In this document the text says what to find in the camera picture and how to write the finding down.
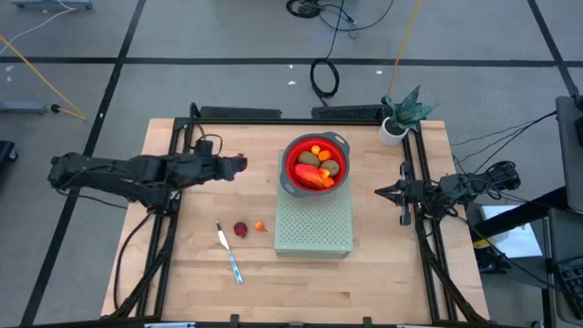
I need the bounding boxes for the grey equipment cabinet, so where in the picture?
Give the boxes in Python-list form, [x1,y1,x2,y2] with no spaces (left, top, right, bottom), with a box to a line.
[554,94,583,213]

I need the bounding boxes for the white floor cable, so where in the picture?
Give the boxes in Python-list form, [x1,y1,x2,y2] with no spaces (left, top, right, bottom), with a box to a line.
[0,0,81,45]

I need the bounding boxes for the black cable bundle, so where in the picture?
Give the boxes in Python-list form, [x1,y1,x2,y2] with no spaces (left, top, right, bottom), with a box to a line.
[285,0,396,33]

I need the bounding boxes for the black keyboard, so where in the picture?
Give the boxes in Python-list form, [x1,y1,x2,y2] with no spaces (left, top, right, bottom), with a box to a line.
[557,257,583,320]

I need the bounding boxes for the green leafy plant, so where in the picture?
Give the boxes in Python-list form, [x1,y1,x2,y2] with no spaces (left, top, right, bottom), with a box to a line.
[381,85,438,133]

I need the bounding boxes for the black box behind table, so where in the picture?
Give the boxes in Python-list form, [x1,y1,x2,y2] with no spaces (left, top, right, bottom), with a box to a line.
[199,105,282,120]
[311,104,388,121]

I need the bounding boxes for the brown kiwi fruit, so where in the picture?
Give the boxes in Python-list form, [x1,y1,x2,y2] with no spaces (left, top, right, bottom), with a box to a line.
[320,159,342,178]
[298,150,322,169]

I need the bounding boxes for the yellow floor cable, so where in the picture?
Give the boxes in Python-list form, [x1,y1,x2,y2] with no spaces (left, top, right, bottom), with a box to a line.
[0,35,89,122]
[386,0,424,96]

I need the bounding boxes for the red and yellow mango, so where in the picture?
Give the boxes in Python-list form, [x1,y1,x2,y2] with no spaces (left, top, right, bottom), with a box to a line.
[293,162,330,190]

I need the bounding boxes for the black coiled floor cable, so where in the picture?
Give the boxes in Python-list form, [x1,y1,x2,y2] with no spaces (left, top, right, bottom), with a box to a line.
[309,26,342,108]

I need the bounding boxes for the grey metal stand base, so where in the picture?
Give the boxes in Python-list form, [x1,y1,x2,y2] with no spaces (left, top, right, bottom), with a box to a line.
[11,0,94,11]
[0,102,48,115]

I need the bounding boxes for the knife with blue handle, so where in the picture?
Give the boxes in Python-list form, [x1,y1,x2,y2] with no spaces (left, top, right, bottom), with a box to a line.
[215,220,245,285]

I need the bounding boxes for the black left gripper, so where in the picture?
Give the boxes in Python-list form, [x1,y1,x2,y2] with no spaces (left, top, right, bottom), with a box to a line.
[199,155,249,181]

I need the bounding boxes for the green perforated metal shelf riser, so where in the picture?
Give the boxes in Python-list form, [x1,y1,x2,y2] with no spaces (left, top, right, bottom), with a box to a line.
[273,149,354,260]

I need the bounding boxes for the white plant pot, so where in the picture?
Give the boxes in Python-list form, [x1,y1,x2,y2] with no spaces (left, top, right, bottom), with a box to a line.
[378,116,410,148]

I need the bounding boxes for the black caster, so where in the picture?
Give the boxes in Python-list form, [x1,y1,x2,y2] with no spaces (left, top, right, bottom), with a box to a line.
[0,139,18,165]

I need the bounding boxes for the red and grey collapsible colander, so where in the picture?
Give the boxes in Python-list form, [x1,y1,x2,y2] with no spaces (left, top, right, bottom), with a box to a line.
[278,131,351,199]

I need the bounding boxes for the black diagonal beam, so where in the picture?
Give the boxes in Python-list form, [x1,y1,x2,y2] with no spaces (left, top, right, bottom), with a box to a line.
[468,186,570,241]

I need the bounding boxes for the grey desk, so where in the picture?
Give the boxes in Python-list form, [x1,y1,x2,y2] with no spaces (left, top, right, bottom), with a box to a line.
[541,207,583,328]

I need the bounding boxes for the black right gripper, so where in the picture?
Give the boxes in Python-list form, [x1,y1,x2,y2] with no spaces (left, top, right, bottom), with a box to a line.
[374,161,438,227]

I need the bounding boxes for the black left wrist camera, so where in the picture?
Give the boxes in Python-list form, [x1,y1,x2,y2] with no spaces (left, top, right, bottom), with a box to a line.
[194,139,216,159]

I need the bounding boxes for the white floor panel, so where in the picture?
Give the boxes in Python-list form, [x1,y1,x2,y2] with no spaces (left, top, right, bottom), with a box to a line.
[480,203,544,260]

